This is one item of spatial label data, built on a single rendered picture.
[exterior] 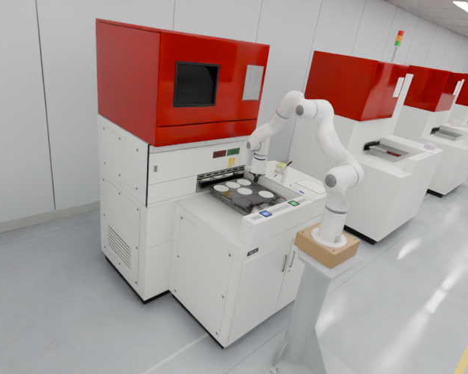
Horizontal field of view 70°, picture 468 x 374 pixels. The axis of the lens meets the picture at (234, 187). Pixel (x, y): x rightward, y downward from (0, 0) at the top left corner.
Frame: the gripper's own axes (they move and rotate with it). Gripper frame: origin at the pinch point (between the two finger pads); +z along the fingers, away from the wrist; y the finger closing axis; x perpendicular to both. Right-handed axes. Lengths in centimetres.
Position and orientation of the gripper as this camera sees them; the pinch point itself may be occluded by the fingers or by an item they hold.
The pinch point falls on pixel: (255, 179)
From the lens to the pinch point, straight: 219.6
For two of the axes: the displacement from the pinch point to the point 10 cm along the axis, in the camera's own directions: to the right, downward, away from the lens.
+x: 0.6, -4.0, 9.1
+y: 9.9, 1.5, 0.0
